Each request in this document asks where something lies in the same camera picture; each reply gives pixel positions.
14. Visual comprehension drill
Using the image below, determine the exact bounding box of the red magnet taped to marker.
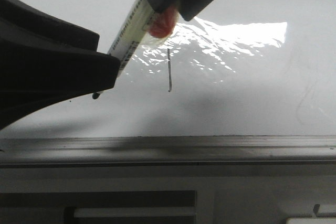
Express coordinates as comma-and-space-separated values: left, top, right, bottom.
141, 4, 179, 48

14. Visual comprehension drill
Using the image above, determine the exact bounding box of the white black whiteboard marker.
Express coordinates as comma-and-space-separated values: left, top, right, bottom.
91, 0, 158, 100

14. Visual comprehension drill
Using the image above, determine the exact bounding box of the white glossy whiteboard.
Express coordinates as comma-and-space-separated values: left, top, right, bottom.
1, 0, 335, 138

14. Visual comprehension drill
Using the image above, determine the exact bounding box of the grey aluminium whiteboard tray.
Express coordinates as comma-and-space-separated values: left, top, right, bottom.
1, 135, 335, 168

